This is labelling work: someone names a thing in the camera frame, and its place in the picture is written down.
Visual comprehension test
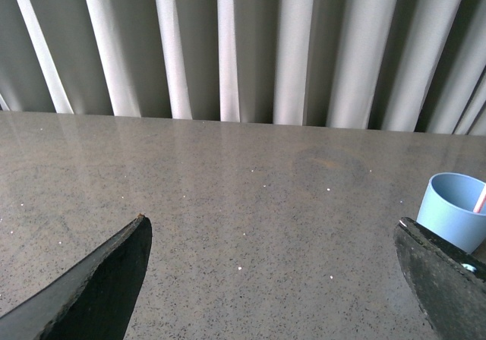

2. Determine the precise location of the white pleated curtain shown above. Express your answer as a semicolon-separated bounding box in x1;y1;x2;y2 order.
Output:
1;0;485;136

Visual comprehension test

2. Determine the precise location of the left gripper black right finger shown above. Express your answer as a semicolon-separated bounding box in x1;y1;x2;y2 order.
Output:
393;217;485;339

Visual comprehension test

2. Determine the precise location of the light blue plastic cup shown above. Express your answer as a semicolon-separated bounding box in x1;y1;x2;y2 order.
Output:
417;172;485;253

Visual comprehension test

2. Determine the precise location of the pink chopstick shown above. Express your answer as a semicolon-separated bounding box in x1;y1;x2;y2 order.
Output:
473;187;486;213

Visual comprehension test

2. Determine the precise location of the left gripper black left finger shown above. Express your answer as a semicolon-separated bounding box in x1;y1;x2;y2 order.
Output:
1;215;153;339

